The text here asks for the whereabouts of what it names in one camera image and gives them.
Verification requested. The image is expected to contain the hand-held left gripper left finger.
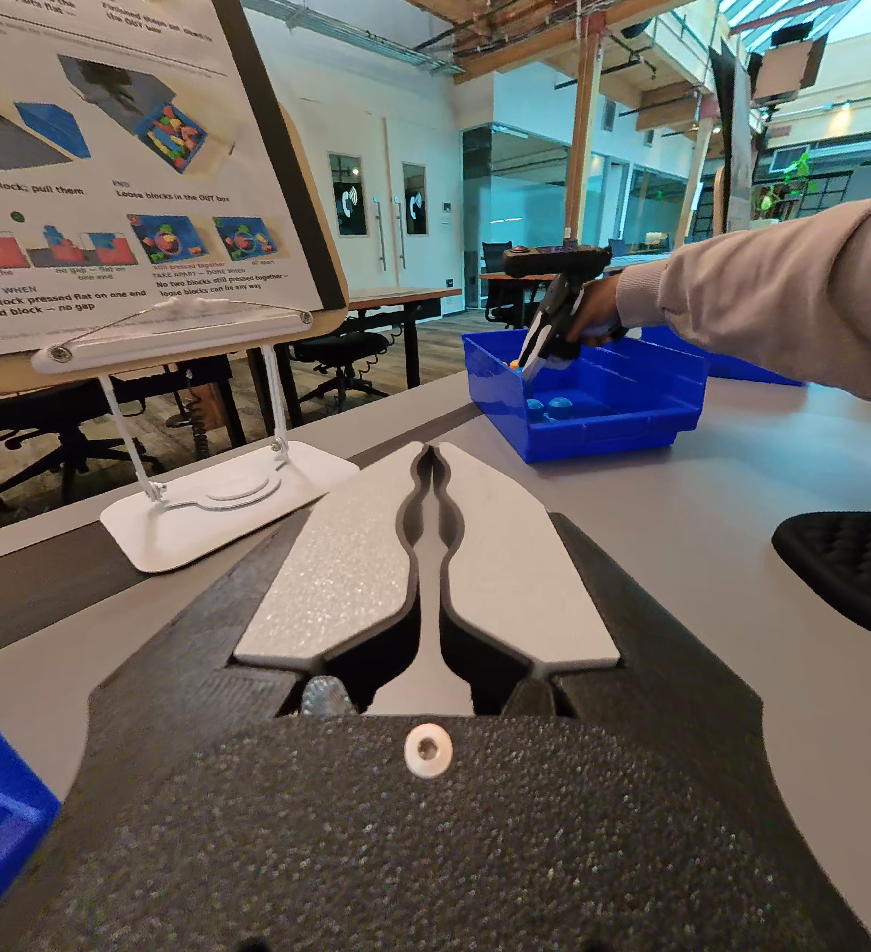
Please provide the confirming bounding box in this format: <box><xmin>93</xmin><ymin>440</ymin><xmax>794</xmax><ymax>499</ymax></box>
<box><xmin>234</xmin><ymin>441</ymin><xmax>433</xmax><ymax>716</ymax></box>

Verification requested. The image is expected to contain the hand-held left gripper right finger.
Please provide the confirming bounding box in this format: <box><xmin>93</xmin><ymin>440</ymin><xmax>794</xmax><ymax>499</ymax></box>
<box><xmin>432</xmin><ymin>441</ymin><xmax>621</xmax><ymax>716</ymax></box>

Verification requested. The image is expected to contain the person's right forearm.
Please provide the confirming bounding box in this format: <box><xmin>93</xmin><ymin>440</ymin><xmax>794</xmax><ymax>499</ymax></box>
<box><xmin>616</xmin><ymin>189</ymin><xmax>871</xmax><ymax>410</ymax></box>

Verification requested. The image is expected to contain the person's right hand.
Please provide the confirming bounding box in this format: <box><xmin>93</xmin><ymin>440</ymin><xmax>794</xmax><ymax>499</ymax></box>
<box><xmin>571</xmin><ymin>275</ymin><xmax>627</xmax><ymax>347</ymax></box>

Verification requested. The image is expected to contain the wooden-top desk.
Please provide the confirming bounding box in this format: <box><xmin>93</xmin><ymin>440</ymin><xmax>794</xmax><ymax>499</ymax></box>
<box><xmin>478</xmin><ymin>253</ymin><xmax>674</xmax><ymax>328</ymax></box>
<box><xmin>346</xmin><ymin>289</ymin><xmax>464</xmax><ymax>389</ymax></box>

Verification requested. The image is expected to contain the black office chair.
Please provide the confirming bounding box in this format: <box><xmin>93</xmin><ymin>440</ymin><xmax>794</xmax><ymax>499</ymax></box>
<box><xmin>0</xmin><ymin>383</ymin><xmax>165</xmax><ymax>514</ymax></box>
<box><xmin>482</xmin><ymin>241</ymin><xmax>536</xmax><ymax>328</ymax></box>
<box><xmin>290</xmin><ymin>331</ymin><xmax>392</xmax><ymax>414</ymax></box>

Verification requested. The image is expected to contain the instruction sheet on white stand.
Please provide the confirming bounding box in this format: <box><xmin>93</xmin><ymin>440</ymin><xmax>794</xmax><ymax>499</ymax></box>
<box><xmin>0</xmin><ymin>0</ymin><xmax>350</xmax><ymax>393</ymax></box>

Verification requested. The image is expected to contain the black mesh pad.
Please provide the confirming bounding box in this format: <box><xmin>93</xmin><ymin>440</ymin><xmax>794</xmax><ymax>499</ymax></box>
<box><xmin>772</xmin><ymin>512</ymin><xmax>871</xmax><ymax>647</ymax></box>

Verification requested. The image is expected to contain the printed instruction sheet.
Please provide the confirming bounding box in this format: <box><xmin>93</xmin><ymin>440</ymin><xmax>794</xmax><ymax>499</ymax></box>
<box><xmin>0</xmin><ymin>0</ymin><xmax>325</xmax><ymax>361</ymax></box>

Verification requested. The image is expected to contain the wooden support post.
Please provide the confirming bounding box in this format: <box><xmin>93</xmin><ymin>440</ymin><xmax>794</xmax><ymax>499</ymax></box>
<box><xmin>563</xmin><ymin>15</ymin><xmax>606</xmax><ymax>242</ymax></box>

